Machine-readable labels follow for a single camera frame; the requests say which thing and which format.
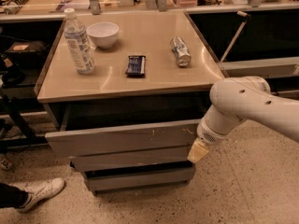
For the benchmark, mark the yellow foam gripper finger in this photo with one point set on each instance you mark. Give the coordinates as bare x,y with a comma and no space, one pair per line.
197,151

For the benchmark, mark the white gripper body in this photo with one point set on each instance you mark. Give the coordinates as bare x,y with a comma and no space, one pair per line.
209,134

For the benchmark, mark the grey top drawer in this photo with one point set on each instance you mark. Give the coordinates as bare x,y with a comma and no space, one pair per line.
123,138

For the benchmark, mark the grey drawer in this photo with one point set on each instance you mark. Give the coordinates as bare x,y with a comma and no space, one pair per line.
123,138
130,159
139,180

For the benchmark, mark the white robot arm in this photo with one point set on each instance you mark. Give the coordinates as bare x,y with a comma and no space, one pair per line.
235,99

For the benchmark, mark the grey drawer cabinet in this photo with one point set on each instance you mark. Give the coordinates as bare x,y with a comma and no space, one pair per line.
131,123

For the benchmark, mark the grey bottom drawer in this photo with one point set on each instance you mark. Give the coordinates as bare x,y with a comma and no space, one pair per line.
139,180

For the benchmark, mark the grey middle drawer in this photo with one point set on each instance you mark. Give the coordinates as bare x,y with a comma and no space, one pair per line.
130,159

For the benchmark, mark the silver blue soda can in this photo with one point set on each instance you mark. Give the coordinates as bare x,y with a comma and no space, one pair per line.
180,49

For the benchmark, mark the dark blue snack packet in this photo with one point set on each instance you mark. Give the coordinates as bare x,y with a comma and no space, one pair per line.
136,66

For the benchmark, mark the white ceramic bowl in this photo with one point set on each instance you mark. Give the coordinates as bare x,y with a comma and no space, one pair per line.
103,34

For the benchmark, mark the clear plastic water bottle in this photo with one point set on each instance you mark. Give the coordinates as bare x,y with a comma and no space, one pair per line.
78,42

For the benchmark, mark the white sneaker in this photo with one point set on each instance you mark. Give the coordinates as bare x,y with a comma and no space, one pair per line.
43,191

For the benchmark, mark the black bag with label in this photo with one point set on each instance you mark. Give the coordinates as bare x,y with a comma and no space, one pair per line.
28,55

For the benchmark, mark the black metal stand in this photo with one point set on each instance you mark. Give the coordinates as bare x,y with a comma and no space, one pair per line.
17,110

